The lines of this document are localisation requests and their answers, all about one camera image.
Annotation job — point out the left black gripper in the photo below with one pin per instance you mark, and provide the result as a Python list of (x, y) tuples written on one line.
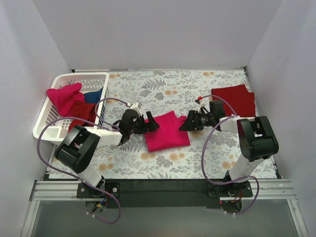
[(144, 125)]

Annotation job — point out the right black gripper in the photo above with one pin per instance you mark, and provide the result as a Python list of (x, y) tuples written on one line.
[(195, 121)]

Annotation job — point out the bright pink t shirt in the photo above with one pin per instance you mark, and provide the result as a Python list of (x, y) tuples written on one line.
[(168, 135)]

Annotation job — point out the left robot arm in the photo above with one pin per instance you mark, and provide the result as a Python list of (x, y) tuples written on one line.
[(77, 149)]

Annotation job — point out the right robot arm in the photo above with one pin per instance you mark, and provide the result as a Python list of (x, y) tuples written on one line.
[(257, 143)]

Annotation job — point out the floral patterned table mat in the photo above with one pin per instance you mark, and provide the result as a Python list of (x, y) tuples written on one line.
[(208, 155)]

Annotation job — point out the folded dark red t shirt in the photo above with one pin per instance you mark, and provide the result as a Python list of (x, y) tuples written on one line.
[(240, 99)]

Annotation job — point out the blue t shirt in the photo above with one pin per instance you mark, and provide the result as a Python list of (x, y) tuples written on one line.
[(93, 97)]

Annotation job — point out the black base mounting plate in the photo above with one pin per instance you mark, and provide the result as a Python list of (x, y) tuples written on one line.
[(172, 193)]

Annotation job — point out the dark red crumpled t shirt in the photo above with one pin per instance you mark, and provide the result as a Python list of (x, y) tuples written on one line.
[(82, 110)]

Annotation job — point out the pink t shirt in basket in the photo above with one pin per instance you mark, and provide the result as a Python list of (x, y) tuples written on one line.
[(64, 98)]

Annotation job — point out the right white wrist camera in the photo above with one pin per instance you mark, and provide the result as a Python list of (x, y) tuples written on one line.
[(201, 106)]

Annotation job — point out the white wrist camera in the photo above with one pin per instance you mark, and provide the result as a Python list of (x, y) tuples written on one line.
[(136, 106), (201, 106)]

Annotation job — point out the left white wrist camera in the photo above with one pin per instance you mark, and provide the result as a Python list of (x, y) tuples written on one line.
[(136, 106)]

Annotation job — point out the aluminium frame rail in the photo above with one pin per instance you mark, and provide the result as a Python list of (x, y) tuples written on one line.
[(67, 190)]

